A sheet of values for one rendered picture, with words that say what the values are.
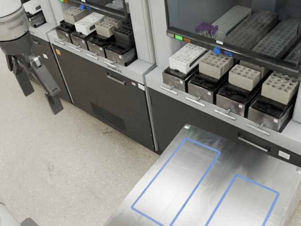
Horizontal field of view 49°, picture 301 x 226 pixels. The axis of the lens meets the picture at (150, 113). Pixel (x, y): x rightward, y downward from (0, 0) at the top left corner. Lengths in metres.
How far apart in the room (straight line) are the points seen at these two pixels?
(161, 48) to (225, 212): 0.90
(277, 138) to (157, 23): 0.74
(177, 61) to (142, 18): 0.28
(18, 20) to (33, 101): 2.26
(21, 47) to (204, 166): 0.70
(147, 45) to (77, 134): 1.10
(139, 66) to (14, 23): 1.08
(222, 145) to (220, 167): 0.10
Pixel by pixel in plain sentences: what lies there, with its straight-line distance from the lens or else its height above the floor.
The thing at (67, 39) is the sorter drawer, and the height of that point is 0.76.
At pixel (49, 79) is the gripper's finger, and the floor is 1.30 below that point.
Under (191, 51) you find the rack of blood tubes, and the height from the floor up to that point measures 0.87.
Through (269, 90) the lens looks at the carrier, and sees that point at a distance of 1.40.
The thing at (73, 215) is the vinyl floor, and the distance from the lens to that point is 2.14.
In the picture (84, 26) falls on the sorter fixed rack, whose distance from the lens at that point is 2.01.
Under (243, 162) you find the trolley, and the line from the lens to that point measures 1.18.
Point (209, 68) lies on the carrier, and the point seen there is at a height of 0.86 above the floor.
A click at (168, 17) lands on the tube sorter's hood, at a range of 1.51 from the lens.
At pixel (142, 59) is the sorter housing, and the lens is 1.81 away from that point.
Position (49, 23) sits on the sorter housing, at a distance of 2.44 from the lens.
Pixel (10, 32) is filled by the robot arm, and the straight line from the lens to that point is 0.80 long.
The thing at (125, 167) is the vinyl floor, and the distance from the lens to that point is 2.25.
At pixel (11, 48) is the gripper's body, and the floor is 1.38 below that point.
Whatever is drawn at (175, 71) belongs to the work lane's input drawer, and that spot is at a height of 0.82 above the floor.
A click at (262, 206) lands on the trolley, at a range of 1.10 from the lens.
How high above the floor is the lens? 1.75
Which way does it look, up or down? 43 degrees down
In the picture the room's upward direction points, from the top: 9 degrees counter-clockwise
